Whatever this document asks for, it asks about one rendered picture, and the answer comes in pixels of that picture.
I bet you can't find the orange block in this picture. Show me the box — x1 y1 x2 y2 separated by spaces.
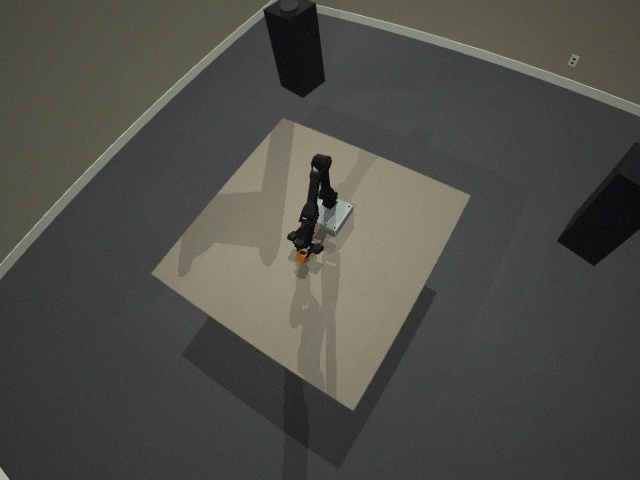
295 249 309 265

